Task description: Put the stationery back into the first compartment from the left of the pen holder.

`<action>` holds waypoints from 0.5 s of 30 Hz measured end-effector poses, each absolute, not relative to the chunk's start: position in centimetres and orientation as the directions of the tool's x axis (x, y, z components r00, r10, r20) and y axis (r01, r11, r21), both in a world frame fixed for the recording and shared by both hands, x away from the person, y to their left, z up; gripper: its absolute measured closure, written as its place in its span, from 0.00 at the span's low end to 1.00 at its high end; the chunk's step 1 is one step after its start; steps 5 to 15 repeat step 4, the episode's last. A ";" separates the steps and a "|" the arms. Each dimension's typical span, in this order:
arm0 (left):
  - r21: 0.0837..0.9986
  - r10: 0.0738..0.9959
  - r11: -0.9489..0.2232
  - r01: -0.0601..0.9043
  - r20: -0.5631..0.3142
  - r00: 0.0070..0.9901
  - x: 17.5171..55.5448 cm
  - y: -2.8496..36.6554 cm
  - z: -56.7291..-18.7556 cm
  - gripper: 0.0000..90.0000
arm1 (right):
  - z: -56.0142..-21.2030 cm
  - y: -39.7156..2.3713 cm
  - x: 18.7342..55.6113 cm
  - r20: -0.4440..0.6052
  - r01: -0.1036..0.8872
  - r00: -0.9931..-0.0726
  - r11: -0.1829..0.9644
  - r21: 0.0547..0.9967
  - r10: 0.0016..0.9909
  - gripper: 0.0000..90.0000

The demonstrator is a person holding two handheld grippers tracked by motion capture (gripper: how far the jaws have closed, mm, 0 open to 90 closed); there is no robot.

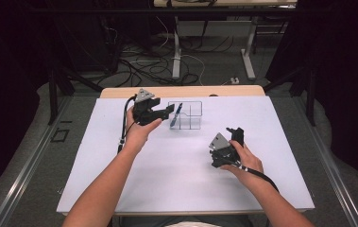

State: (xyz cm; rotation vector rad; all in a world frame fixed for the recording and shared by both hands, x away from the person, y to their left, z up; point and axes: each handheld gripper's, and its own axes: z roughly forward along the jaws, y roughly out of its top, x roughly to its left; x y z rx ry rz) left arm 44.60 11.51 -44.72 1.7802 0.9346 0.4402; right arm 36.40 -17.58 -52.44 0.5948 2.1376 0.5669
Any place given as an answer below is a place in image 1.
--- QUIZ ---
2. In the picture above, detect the metal floor rail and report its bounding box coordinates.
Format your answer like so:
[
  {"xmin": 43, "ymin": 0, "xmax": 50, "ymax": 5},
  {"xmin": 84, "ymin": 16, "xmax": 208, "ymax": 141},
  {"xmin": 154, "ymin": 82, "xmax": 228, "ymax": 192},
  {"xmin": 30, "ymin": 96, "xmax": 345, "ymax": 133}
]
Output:
[
  {"xmin": 0, "ymin": 96, "xmax": 75, "ymax": 227},
  {"xmin": 293, "ymin": 96, "xmax": 358, "ymax": 227}
]

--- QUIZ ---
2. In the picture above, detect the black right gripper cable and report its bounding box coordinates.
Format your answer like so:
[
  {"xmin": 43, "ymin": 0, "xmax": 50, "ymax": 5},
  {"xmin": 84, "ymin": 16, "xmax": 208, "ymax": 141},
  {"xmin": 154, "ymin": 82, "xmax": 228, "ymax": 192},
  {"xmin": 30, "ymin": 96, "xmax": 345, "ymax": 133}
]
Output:
[{"xmin": 230, "ymin": 160, "xmax": 281, "ymax": 193}]

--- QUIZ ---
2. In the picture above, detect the white table sheet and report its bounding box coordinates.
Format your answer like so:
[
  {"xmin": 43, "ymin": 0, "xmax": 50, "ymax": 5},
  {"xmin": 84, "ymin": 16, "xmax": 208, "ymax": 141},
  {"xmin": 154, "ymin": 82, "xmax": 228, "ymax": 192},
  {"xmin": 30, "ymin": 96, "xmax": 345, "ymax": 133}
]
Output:
[{"xmin": 56, "ymin": 96, "xmax": 315, "ymax": 214}]

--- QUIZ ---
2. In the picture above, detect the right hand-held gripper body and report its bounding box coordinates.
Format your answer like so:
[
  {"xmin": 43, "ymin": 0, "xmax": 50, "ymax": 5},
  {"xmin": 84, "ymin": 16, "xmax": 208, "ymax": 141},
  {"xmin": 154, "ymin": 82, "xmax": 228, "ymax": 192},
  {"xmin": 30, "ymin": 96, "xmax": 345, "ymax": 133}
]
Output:
[{"xmin": 209, "ymin": 132, "xmax": 241, "ymax": 168}]

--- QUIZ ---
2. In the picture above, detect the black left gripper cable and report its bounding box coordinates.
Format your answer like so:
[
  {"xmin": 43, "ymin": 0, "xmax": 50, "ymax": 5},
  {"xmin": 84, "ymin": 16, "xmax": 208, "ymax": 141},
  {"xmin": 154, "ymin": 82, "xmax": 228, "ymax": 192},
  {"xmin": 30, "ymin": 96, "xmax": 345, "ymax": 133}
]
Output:
[{"xmin": 117, "ymin": 95, "xmax": 137, "ymax": 154}]

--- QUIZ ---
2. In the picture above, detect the person's right hand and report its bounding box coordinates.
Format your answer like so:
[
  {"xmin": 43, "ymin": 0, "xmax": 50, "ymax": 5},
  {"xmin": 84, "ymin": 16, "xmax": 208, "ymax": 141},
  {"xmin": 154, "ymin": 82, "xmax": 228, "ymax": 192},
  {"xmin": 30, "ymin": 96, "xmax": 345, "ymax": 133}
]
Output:
[{"xmin": 222, "ymin": 140, "xmax": 264, "ymax": 187}]

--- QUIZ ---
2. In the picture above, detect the tangle of black floor cables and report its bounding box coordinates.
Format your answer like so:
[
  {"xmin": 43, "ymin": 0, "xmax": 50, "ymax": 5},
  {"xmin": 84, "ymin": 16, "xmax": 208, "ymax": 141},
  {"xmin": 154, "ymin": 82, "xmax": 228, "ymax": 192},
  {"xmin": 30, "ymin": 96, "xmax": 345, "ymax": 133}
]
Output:
[{"xmin": 95, "ymin": 34, "xmax": 236, "ymax": 88}]

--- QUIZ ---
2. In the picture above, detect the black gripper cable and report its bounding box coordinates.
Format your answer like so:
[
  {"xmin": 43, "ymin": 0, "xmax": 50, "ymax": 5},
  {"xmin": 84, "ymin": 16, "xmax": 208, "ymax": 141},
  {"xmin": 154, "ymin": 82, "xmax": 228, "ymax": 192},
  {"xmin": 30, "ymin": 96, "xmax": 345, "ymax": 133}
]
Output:
[
  {"xmin": 230, "ymin": 160, "xmax": 281, "ymax": 193},
  {"xmin": 117, "ymin": 95, "xmax": 137, "ymax": 154}
]

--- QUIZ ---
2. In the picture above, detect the person's left hand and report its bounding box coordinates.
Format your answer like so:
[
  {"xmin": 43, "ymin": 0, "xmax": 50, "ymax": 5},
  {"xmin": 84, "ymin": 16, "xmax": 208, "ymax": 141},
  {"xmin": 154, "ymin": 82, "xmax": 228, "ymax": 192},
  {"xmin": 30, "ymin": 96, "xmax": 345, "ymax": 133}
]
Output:
[{"xmin": 124, "ymin": 107, "xmax": 163, "ymax": 152}]

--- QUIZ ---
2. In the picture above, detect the light wooden desk top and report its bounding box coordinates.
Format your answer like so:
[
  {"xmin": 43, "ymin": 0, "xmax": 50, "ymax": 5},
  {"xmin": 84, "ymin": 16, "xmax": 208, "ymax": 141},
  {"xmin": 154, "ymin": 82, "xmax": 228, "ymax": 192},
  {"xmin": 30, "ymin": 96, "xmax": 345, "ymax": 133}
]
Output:
[{"xmin": 153, "ymin": 0, "xmax": 298, "ymax": 9}]

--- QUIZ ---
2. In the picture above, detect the wooden table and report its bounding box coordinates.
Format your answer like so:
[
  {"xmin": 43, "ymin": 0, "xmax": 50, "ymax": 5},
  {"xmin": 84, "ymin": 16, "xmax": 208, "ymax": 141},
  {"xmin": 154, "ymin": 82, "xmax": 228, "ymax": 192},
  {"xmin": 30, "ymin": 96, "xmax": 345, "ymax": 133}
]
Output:
[{"xmin": 56, "ymin": 84, "xmax": 315, "ymax": 218}]

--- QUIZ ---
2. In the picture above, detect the black stand leg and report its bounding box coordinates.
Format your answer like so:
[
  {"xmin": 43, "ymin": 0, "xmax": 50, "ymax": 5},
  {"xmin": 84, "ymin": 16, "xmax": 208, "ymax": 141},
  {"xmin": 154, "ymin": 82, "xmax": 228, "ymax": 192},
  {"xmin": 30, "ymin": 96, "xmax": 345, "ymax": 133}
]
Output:
[
  {"xmin": 47, "ymin": 62, "xmax": 60, "ymax": 126},
  {"xmin": 304, "ymin": 67, "xmax": 316, "ymax": 127}
]

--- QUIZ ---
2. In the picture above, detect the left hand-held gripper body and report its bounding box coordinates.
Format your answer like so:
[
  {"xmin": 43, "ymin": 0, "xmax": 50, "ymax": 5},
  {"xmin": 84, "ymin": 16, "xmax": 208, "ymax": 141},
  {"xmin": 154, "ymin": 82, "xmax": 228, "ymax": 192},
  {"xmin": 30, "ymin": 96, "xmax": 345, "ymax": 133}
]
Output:
[{"xmin": 132, "ymin": 88, "xmax": 165, "ymax": 126}]

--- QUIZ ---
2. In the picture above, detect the clear plastic desk organizer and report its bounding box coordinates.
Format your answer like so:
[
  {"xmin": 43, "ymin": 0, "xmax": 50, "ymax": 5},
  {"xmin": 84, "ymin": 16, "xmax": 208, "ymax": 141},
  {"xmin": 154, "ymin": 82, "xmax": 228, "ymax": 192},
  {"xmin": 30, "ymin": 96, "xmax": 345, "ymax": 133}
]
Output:
[{"xmin": 167, "ymin": 100, "xmax": 204, "ymax": 131}]

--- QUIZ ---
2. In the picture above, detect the white floor cable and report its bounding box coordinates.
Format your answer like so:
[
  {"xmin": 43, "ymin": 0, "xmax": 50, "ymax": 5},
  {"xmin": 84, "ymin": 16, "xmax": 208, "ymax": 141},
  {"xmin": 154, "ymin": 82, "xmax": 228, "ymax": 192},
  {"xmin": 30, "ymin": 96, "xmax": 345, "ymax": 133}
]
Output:
[{"xmin": 154, "ymin": 15, "xmax": 207, "ymax": 87}]

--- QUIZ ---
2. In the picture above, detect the black horizontal frame bar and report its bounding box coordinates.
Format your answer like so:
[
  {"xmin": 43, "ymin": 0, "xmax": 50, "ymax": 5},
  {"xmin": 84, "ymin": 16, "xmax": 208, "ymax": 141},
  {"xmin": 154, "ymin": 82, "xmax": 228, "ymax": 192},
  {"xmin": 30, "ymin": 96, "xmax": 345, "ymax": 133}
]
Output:
[{"xmin": 31, "ymin": 7, "xmax": 298, "ymax": 15}]

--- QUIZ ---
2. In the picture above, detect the blue ballpoint pen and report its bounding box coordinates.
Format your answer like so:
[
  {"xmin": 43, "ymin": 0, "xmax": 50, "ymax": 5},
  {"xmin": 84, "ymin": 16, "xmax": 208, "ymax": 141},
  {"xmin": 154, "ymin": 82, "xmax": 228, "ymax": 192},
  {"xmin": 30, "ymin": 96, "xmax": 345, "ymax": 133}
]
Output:
[{"xmin": 169, "ymin": 102, "xmax": 184, "ymax": 129}]

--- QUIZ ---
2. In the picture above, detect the white desk leg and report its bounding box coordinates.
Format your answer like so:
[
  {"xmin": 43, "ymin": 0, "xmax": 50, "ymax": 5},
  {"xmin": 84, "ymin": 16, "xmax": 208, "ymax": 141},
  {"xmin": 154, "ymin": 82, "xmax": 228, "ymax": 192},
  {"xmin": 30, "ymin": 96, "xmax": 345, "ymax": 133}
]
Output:
[
  {"xmin": 240, "ymin": 15, "xmax": 258, "ymax": 80},
  {"xmin": 171, "ymin": 15, "xmax": 182, "ymax": 79}
]

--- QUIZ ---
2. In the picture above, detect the person's grey clothing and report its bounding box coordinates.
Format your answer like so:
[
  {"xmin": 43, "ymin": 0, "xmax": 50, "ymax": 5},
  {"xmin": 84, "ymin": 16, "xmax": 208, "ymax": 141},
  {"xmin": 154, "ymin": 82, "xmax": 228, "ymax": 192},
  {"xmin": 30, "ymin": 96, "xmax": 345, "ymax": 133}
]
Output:
[{"xmin": 113, "ymin": 215, "xmax": 254, "ymax": 227}]

